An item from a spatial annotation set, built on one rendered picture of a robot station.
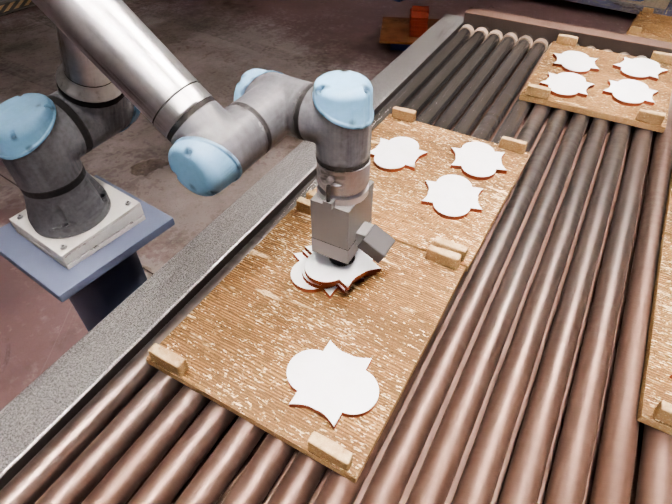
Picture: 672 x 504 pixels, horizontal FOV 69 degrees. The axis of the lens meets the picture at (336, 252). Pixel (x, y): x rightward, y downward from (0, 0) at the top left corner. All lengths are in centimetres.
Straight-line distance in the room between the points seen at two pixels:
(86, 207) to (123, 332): 30
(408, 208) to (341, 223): 30
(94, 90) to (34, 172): 18
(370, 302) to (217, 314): 24
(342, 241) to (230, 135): 24
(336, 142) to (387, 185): 41
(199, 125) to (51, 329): 170
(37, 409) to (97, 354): 10
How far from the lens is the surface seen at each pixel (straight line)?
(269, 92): 66
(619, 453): 78
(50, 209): 105
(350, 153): 64
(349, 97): 61
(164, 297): 88
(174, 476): 71
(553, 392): 79
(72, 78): 101
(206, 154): 58
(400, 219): 95
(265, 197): 104
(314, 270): 79
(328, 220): 71
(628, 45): 189
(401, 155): 111
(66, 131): 101
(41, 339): 221
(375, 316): 78
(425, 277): 85
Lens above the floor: 155
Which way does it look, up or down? 45 degrees down
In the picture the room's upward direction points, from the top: straight up
